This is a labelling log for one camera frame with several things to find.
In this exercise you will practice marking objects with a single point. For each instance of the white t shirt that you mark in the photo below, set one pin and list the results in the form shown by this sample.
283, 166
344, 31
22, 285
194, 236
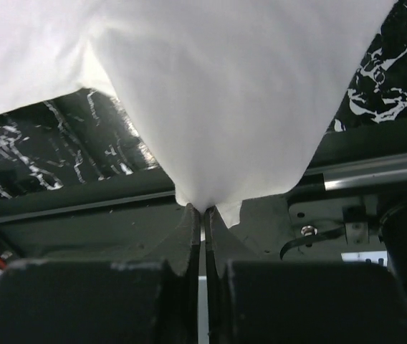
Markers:
231, 97

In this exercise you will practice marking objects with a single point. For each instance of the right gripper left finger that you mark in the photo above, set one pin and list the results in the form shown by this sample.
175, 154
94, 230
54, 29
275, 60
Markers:
176, 259

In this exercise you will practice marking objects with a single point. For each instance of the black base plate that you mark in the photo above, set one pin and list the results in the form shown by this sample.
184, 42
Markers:
353, 177

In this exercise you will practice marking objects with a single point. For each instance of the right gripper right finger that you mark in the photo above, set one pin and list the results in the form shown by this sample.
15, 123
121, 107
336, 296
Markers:
218, 247

